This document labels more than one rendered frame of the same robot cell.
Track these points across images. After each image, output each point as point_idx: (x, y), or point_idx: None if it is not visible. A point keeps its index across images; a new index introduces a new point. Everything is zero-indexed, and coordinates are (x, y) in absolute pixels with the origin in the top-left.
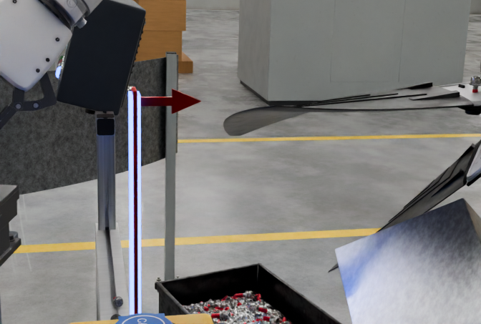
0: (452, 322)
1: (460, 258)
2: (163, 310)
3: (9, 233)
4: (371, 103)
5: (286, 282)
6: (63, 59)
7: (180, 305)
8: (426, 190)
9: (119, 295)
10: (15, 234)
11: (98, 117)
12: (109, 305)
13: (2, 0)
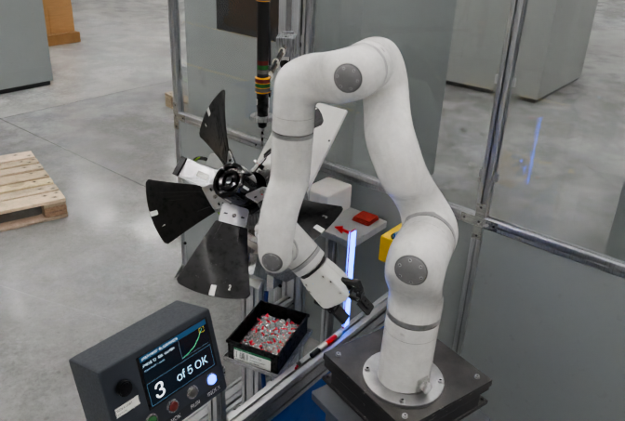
0: None
1: None
2: (281, 360)
3: (316, 392)
4: (301, 203)
5: (239, 324)
6: (175, 399)
7: (289, 339)
8: (227, 248)
9: (289, 371)
10: (315, 389)
11: (223, 366)
12: (299, 369)
13: (337, 266)
